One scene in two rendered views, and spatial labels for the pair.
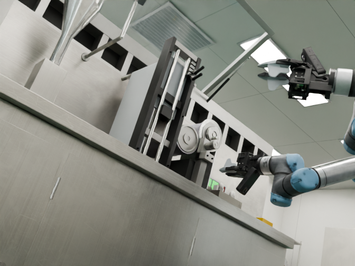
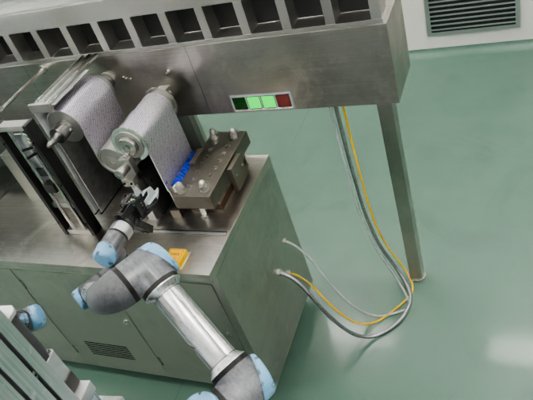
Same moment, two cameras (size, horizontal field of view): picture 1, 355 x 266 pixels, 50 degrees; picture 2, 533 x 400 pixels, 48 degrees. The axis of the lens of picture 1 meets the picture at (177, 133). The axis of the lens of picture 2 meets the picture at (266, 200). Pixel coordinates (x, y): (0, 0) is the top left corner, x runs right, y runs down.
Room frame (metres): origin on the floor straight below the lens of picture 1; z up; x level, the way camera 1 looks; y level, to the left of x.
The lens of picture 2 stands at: (1.24, -2.07, 2.29)
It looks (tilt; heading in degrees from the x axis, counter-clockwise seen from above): 38 degrees down; 69
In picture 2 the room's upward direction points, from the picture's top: 21 degrees counter-clockwise
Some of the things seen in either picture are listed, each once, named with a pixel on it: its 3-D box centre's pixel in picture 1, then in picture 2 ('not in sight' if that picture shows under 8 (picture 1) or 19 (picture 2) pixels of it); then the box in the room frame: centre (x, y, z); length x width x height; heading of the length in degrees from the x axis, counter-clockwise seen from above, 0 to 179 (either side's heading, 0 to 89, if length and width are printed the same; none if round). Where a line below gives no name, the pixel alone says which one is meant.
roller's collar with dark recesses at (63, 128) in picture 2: not in sight; (61, 131); (1.40, 0.04, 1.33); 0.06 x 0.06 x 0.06; 37
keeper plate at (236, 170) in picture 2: not in sight; (238, 171); (1.87, -0.26, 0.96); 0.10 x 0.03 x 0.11; 37
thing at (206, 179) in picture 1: (193, 170); (172, 152); (1.70, -0.12, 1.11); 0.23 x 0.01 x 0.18; 37
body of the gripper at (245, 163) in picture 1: (252, 165); (131, 213); (1.43, -0.32, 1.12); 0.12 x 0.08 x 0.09; 37
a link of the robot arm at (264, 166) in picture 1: (268, 165); (120, 231); (1.36, -0.37, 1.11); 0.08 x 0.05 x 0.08; 127
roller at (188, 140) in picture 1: (168, 141); (128, 140); (1.59, 0.03, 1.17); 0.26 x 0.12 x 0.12; 37
